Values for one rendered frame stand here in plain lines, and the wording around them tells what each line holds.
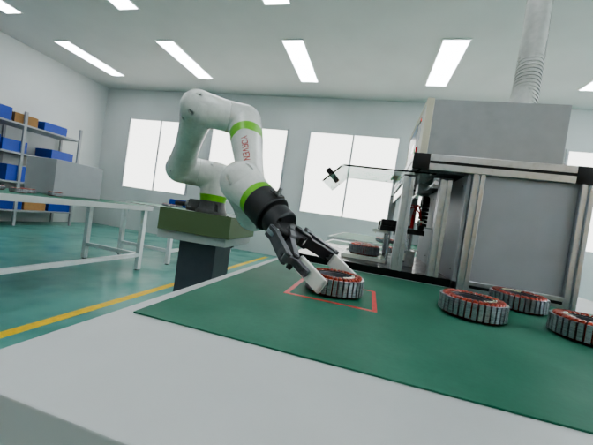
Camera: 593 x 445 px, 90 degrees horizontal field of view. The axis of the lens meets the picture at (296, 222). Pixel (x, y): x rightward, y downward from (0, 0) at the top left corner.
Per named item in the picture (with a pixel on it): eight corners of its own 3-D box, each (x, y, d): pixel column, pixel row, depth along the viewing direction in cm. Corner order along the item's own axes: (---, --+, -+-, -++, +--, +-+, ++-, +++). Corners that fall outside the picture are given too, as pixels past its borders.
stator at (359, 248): (345, 252, 106) (346, 242, 105) (350, 250, 116) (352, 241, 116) (377, 258, 101) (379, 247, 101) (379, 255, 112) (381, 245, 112)
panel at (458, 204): (451, 280, 82) (468, 174, 82) (415, 257, 147) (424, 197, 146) (455, 281, 82) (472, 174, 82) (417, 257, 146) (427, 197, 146)
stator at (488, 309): (425, 306, 57) (428, 287, 56) (456, 304, 63) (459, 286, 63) (488, 329, 47) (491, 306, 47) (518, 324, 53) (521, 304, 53)
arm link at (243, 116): (221, 119, 115) (231, 92, 106) (253, 129, 121) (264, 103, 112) (222, 151, 104) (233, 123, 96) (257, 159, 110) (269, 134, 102)
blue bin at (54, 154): (33, 157, 575) (35, 147, 575) (56, 162, 616) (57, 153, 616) (50, 159, 566) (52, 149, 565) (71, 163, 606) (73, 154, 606)
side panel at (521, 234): (455, 290, 81) (474, 173, 81) (453, 287, 84) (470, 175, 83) (575, 312, 75) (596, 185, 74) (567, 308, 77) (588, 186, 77)
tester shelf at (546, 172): (411, 168, 84) (414, 152, 84) (393, 193, 150) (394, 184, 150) (596, 185, 74) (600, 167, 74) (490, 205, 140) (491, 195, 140)
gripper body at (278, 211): (269, 200, 63) (296, 227, 59) (293, 205, 70) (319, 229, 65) (253, 228, 66) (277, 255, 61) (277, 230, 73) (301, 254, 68)
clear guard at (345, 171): (321, 181, 92) (325, 162, 92) (331, 190, 116) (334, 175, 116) (433, 193, 85) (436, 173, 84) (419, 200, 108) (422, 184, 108)
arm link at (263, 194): (262, 221, 76) (235, 218, 69) (285, 183, 72) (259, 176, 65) (275, 236, 73) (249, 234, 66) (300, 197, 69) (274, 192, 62)
